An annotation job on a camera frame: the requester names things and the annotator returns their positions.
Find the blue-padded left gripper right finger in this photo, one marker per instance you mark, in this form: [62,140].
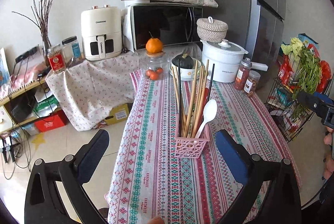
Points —
[281,204]

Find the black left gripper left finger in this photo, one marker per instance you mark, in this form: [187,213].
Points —
[43,203]

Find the pink plastic utensil basket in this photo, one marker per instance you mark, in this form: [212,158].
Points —
[190,148]

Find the brown wooden chopstick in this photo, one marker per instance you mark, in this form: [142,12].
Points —
[203,85]
[193,91]

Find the white plastic spoon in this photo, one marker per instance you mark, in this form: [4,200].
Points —
[209,114]

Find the printed bamboo chopstick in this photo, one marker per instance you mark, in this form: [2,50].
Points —
[197,98]

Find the red plastic spoon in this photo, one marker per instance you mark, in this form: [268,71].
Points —
[205,99]

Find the person's right hand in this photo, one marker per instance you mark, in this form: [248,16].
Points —
[328,160]

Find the green leafy vegetables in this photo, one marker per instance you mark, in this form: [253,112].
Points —
[304,69]

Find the red plastic bag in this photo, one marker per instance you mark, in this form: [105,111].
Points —
[324,75]

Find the jar of dried slices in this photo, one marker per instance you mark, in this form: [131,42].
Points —
[251,83]

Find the red cardboard box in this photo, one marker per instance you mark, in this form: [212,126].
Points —
[53,122]

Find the jar of red dried fruit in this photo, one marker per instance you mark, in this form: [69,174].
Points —
[242,73]

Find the white electric cooking pot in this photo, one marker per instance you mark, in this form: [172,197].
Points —
[223,59]

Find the striped patterned tablecloth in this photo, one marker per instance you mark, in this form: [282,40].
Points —
[149,180]

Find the yellow cardboard box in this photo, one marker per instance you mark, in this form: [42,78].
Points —
[116,115]

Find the floral white cloth cover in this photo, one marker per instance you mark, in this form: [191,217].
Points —
[88,91]

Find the white floral ceramic bowl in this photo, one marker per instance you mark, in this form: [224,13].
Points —
[187,74]

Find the dark green pumpkin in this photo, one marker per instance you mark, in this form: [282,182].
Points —
[184,61]

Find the red label glass jar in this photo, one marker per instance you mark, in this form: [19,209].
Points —
[56,59]

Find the blue label clear container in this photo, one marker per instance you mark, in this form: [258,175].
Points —
[71,51]

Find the glass jar with tomatoes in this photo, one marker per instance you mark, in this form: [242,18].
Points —
[156,66]

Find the orange tangerine on jar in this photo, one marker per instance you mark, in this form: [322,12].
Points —
[154,45]

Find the white air fryer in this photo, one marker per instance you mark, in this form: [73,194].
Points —
[101,32]

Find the black microwave oven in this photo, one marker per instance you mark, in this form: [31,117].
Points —
[172,23]

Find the vase with dry branches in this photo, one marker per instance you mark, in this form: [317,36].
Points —
[41,10]

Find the black wire rack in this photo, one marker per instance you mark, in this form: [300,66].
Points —
[282,102]

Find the woven rope lidded basket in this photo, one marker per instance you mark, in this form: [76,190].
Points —
[211,30]

